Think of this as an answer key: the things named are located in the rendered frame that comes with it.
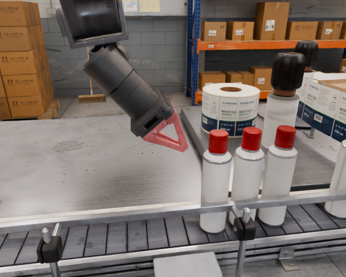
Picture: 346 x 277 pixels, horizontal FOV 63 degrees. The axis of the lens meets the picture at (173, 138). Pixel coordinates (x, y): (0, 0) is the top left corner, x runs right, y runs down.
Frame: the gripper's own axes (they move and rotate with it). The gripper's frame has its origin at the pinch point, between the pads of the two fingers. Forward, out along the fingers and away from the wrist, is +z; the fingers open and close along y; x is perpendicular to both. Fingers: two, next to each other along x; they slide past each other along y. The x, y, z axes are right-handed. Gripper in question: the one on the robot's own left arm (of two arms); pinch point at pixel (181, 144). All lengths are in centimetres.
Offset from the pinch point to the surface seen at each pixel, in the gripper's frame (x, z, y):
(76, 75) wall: 121, -13, 442
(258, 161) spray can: -8.0, 11.3, -1.8
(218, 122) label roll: -7, 23, 44
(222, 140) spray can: -5.8, 3.7, -1.4
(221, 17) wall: -119, 76, 437
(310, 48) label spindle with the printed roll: -50, 30, 57
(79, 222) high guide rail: 20.8, -2.9, -4.1
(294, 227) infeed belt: -5.1, 29.0, -2.3
